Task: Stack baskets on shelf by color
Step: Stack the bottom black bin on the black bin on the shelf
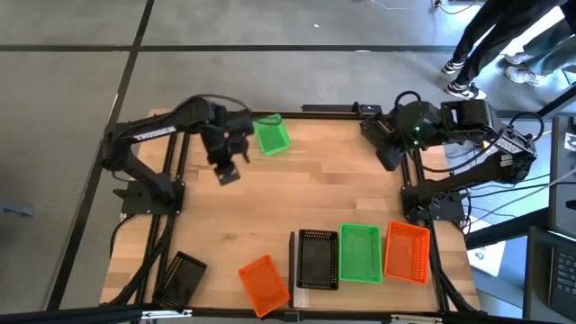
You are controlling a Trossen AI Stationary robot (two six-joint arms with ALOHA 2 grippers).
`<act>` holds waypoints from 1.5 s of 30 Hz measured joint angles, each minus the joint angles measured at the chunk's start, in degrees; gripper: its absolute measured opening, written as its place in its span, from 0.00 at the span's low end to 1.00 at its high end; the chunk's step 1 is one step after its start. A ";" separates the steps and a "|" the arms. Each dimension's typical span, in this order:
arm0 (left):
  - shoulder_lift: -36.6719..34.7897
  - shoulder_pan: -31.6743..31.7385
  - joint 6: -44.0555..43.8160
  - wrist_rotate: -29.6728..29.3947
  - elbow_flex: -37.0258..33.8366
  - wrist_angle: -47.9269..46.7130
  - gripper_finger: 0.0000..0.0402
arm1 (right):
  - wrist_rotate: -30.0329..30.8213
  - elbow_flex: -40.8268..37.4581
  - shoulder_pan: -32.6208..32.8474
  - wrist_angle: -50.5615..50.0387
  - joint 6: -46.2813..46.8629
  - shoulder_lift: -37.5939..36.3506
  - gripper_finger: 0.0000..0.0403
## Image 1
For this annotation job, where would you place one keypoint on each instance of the black horizontal beam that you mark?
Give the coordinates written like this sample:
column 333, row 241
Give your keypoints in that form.
column 67, row 315

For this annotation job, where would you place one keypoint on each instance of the person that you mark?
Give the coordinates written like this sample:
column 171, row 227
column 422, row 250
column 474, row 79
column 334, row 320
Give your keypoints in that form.
column 549, row 54
column 508, row 42

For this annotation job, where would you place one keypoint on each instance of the white printed sheet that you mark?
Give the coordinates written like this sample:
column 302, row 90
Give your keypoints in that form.
column 486, row 261

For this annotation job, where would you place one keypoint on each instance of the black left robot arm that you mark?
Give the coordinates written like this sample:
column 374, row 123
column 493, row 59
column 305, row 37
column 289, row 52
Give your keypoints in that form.
column 148, row 133

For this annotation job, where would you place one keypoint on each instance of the orange plastic basket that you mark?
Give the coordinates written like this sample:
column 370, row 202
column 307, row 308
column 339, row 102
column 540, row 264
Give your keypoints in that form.
column 264, row 288
column 407, row 254

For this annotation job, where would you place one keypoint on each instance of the black diagonal floor bar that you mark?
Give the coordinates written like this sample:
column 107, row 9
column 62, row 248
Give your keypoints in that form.
column 504, row 229

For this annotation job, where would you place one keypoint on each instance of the black desk frame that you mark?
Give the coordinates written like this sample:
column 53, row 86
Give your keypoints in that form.
column 558, row 101

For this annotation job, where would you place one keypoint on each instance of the black rail-mounted bar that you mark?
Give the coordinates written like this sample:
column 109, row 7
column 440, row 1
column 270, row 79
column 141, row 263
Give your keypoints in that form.
column 333, row 108

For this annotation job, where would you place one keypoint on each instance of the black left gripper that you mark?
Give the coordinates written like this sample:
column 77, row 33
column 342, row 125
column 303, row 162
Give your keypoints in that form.
column 231, row 123

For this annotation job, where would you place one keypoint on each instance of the black aluminium table frame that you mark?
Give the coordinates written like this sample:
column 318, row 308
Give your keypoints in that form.
column 315, row 115

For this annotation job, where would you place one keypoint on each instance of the silver metal bracket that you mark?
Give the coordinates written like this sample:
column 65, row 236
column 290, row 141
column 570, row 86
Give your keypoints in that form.
column 166, row 314
column 416, row 319

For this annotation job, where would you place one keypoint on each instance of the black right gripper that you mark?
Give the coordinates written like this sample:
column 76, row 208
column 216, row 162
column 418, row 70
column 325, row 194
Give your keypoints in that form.
column 420, row 121

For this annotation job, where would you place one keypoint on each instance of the green plastic basket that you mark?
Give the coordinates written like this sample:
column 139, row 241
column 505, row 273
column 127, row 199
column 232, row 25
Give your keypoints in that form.
column 272, row 137
column 360, row 254

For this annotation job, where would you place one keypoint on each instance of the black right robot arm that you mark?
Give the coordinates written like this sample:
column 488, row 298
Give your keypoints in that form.
column 472, row 177

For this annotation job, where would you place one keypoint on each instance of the black laptop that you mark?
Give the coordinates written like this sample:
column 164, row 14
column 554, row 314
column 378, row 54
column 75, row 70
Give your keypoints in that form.
column 562, row 279

